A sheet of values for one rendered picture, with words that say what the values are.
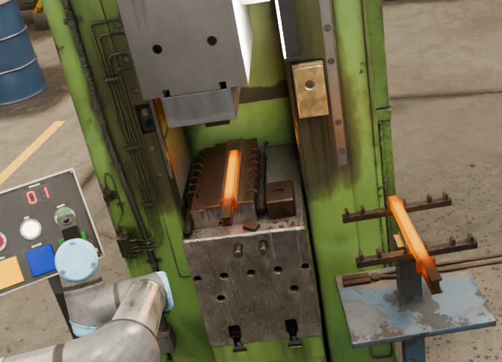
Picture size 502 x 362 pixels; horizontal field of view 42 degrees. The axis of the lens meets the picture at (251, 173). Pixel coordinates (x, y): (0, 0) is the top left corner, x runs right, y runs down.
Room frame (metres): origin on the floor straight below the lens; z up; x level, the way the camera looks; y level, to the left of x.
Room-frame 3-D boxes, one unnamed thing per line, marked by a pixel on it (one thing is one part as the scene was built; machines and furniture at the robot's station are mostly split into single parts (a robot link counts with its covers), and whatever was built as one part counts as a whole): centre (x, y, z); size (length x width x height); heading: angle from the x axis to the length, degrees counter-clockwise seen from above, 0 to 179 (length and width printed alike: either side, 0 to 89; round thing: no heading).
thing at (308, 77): (1.78, -0.22, 1.27); 0.09 x 0.02 x 0.17; 82
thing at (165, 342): (1.85, 0.45, 0.36); 0.09 x 0.07 x 0.12; 82
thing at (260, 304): (1.90, 0.02, 0.69); 0.56 x 0.38 x 0.45; 172
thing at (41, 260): (1.56, 0.64, 1.01); 0.07 x 0.05 x 0.07; 107
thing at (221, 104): (1.90, 0.08, 1.32); 0.42 x 0.20 x 0.10; 172
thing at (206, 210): (1.90, 0.08, 0.96); 0.42 x 0.20 x 0.09; 172
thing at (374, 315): (1.44, -0.39, 0.70); 0.40 x 0.30 x 0.02; 87
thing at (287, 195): (1.72, -0.08, 0.95); 0.12 x 0.08 x 0.06; 172
